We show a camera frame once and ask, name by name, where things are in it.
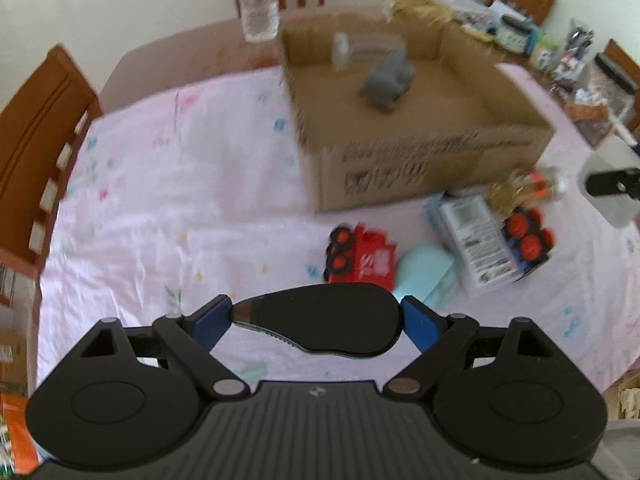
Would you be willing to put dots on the stack of white papers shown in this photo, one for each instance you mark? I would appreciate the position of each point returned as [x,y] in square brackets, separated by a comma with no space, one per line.
[474,13]

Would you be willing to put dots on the clear plastic jar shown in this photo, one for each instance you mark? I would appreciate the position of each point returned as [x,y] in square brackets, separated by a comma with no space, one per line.
[351,49]

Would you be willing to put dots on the small bottle silver cap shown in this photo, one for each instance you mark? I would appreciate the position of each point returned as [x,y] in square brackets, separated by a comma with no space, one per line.
[527,188]

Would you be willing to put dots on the pink floral tablecloth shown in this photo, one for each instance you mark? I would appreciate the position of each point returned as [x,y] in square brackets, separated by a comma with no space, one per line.
[197,192]

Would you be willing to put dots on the cardboard box on floor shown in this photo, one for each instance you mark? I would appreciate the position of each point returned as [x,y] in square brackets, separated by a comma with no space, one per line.
[19,335]

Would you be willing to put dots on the wooden chair left side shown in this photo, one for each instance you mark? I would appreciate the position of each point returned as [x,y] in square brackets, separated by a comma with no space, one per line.
[42,130]

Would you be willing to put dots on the small jar green lid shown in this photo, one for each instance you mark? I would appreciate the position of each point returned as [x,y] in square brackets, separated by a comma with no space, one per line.
[543,53]

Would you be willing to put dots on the orange bag on floor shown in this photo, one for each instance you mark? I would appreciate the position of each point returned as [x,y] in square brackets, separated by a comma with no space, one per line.
[16,441]

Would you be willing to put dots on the black toy train red wheels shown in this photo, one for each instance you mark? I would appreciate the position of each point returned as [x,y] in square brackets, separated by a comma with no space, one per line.
[529,241]

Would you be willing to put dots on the grey elephant toy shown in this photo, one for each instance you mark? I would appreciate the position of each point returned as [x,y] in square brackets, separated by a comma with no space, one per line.
[388,82]

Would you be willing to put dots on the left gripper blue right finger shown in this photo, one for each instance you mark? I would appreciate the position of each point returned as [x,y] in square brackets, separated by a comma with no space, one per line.
[442,342]

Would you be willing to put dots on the open cardboard box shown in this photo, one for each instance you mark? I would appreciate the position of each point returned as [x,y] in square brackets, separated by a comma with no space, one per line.
[463,120]

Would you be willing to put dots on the clear box with barcode label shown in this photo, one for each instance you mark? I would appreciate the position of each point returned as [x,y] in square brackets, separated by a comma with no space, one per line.
[470,231]

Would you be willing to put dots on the glass jar black lid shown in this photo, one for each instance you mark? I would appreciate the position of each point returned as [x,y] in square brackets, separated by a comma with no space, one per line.
[512,33]

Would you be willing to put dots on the white plastic bottle green label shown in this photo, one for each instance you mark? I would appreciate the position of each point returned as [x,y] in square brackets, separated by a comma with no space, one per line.
[612,154]

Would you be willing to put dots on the large jar black lid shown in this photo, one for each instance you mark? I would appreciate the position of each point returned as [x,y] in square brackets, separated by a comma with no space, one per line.
[599,103]

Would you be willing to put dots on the wooden chair right side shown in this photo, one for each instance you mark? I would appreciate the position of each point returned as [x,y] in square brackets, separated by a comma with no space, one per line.
[628,70]

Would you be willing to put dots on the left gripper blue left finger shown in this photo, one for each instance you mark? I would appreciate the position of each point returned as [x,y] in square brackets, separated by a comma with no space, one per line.
[187,342]

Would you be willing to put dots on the bundle of pens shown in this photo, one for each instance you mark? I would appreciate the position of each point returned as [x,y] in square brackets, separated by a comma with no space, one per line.
[578,40]

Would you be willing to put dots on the light blue oval case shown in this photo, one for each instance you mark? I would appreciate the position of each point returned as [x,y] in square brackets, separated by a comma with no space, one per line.
[427,273]

